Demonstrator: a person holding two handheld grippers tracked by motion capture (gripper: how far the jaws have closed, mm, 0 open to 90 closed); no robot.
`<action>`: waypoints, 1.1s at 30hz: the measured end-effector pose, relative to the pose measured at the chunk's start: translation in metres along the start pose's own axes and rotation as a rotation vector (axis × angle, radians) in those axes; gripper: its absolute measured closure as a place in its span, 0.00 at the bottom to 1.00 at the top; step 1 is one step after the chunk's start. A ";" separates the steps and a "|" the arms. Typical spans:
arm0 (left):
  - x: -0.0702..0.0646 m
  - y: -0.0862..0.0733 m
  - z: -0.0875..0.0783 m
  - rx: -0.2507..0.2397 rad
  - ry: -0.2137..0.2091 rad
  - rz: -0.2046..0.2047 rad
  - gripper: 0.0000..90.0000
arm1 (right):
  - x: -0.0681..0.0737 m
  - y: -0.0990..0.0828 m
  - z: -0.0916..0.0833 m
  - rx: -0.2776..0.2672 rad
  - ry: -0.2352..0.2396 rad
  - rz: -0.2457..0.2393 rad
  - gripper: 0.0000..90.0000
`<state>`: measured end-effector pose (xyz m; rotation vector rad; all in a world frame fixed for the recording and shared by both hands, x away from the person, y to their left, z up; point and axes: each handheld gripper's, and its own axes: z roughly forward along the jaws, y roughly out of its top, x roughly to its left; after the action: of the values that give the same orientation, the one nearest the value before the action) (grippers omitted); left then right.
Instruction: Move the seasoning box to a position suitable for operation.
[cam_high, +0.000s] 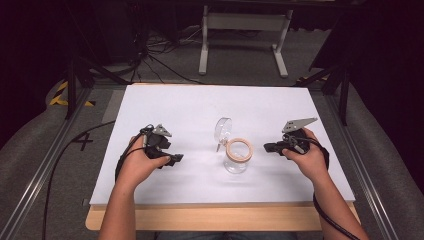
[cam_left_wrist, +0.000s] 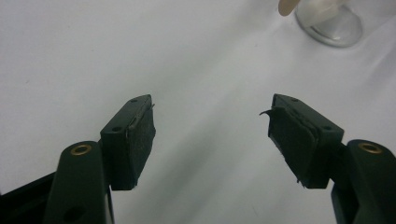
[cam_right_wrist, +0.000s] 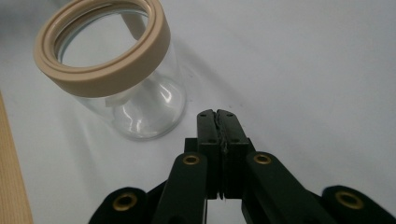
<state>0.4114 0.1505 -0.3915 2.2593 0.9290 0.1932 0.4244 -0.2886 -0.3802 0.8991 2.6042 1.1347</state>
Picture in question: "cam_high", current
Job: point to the person's right hand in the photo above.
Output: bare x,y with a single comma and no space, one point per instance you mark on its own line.
310,160

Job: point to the yellow and black floor tape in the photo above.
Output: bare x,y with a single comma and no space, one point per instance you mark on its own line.
60,98

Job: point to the clear glass jar with hinged lid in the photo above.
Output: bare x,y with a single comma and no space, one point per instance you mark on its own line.
238,151

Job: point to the white metal stand frame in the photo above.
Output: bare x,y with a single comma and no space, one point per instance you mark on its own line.
245,21

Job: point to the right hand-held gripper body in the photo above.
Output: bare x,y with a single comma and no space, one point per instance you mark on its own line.
295,138

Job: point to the person's left hand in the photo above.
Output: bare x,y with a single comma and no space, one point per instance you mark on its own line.
138,165

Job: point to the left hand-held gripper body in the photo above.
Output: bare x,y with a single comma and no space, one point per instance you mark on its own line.
156,141

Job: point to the black tripod stand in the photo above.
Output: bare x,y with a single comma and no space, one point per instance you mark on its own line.
71,86
343,93

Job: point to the aluminium floor rail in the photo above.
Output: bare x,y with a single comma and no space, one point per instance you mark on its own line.
40,173
366,173

